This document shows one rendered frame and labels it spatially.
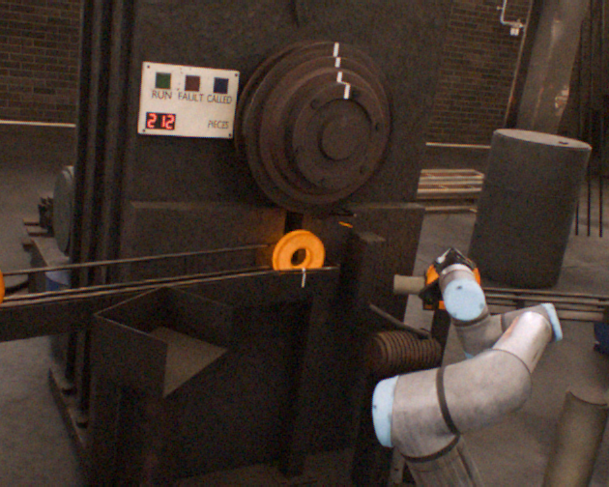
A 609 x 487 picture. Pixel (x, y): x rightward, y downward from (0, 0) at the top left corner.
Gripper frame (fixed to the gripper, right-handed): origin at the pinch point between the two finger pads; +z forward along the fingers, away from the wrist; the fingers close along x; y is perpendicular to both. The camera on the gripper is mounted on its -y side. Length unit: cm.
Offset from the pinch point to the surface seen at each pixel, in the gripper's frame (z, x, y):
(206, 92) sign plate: -4, 80, -2
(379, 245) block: 13.9, 14.3, -9.7
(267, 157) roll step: -10, 57, -5
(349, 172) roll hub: -3.4, 37.0, 4.7
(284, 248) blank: 0.4, 37.4, -24.5
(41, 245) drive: 116, 114, -126
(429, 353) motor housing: 8.8, -17.9, -25.5
